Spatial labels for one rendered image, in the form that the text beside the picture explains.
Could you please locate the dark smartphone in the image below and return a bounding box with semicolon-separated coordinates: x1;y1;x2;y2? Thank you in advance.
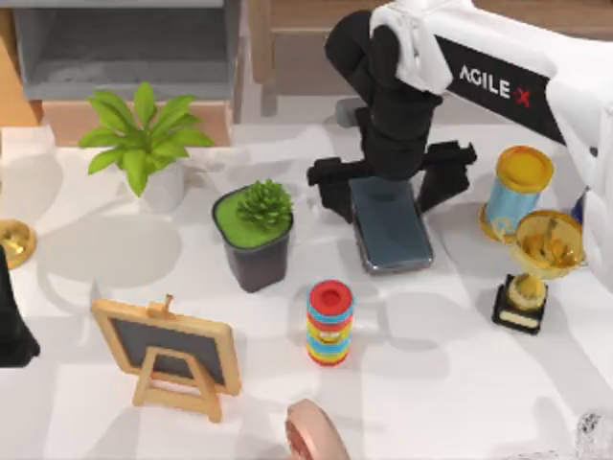
348;175;435;278

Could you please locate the blue can with yellow lid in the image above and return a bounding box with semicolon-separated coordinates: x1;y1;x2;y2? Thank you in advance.
478;146;556;242

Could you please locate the green plant in black pot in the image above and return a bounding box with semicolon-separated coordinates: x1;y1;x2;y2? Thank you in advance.
212;178;296;294

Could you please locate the gold trophy on black base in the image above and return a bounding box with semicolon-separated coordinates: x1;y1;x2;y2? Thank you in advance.
491;209;588;336

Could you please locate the stack of coloured rings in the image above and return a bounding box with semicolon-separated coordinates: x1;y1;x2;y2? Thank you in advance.
306;279;356;368

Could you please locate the leafy plant in white pot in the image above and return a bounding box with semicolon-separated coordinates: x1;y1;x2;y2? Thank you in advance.
78;80;216;213

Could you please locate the wooden framed blackboard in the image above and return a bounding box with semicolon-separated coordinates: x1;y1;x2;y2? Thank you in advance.
90;293;241;424

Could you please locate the pink round roll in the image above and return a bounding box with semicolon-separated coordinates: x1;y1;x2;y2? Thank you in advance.
285;398;352;460

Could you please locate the grey cabinet with dark inside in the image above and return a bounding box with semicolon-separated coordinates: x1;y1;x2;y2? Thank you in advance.
12;0;241;103

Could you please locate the clear glass object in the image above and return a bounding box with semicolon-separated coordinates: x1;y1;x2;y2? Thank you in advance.
577;409;613;460

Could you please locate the gold trophy cup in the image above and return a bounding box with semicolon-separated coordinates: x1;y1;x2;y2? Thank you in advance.
0;218;38;270

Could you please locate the wooden side cupboard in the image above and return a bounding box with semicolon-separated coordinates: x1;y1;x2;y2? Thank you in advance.
0;0;45;129

